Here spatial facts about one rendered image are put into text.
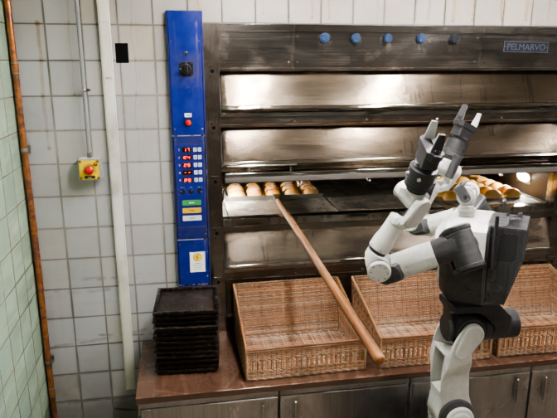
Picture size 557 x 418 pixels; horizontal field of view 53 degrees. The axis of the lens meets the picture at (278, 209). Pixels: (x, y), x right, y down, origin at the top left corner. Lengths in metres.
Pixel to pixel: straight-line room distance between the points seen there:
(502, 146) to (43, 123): 2.25
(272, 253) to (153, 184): 0.68
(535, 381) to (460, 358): 0.87
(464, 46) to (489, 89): 0.26
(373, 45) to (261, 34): 0.54
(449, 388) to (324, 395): 0.59
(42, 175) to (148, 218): 0.51
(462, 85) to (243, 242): 1.36
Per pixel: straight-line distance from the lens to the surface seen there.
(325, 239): 2.93
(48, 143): 2.77
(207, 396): 2.54
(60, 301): 2.97
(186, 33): 2.66
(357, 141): 2.85
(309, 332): 2.96
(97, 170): 2.68
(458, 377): 2.32
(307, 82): 2.77
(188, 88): 2.66
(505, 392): 2.99
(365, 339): 1.60
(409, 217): 1.82
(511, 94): 3.16
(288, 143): 2.77
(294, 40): 2.76
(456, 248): 1.90
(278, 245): 2.88
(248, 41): 2.72
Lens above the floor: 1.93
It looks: 15 degrees down
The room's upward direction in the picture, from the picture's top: straight up
